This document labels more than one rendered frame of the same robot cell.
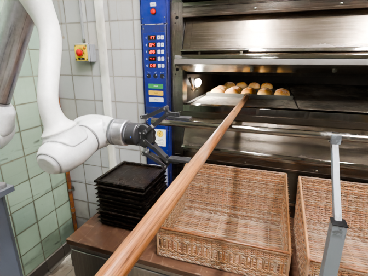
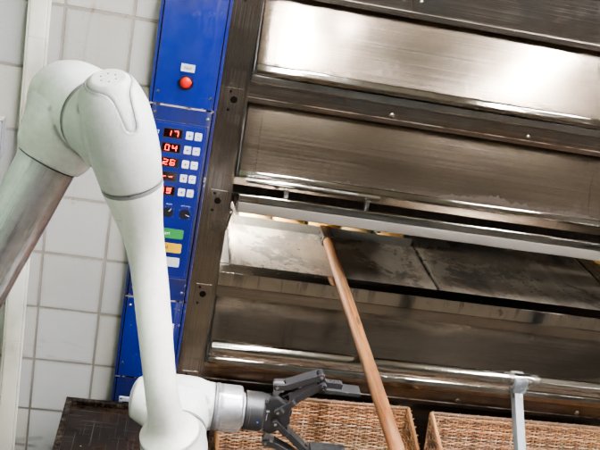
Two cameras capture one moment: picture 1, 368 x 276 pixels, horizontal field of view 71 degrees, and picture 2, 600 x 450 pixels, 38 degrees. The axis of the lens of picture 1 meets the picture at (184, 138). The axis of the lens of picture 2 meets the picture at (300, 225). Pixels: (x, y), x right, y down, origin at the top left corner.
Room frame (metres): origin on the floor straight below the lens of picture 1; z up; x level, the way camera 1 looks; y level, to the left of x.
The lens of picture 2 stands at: (-0.45, 0.84, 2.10)
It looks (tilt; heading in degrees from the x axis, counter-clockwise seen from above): 20 degrees down; 331
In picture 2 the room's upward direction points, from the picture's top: 11 degrees clockwise
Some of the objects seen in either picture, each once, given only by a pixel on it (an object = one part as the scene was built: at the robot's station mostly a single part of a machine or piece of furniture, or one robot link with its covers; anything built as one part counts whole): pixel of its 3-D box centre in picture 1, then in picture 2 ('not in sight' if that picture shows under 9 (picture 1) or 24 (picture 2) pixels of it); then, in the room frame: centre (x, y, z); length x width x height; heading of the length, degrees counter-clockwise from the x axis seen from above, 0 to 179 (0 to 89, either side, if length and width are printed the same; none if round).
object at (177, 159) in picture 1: (179, 159); (327, 448); (0.77, 0.01, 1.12); 0.07 x 0.03 x 0.01; 71
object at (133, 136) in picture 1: (141, 134); (266, 412); (0.81, 0.14, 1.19); 0.09 x 0.07 x 0.08; 71
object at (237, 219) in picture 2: (249, 92); (317, 210); (1.85, -0.47, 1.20); 0.55 x 0.36 x 0.03; 71
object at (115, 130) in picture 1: (122, 132); (228, 408); (0.83, 0.21, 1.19); 0.09 x 0.06 x 0.09; 161
